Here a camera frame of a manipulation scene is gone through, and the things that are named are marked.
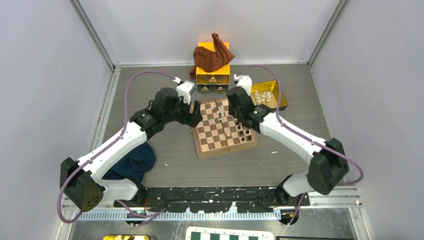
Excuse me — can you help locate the dark blue cloth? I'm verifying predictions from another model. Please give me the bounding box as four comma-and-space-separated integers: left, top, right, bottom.
102, 142, 156, 182

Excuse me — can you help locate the yellow drawer box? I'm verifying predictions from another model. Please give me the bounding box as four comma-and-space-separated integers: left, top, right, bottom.
195, 42, 231, 94

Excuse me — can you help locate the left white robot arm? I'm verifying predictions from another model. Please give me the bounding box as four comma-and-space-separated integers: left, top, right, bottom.
59, 80, 203, 213

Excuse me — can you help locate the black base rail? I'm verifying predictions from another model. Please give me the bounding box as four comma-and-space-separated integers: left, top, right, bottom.
123, 186, 310, 214

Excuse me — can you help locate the yellow metal tray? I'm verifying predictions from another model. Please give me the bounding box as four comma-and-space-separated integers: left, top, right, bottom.
250, 80, 288, 111

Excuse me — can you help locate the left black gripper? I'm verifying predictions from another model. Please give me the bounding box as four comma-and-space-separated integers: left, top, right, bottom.
163, 93, 203, 127

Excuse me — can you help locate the brown cloth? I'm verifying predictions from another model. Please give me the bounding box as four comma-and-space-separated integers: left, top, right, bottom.
189, 33, 235, 80

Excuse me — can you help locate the wooden chess board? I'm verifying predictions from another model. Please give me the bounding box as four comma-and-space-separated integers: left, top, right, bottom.
192, 98, 260, 158

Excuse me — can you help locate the green white chess mat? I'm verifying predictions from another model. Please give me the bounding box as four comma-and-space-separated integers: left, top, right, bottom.
185, 226, 276, 240

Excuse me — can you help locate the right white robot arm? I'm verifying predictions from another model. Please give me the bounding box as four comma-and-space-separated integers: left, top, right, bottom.
226, 74, 349, 206

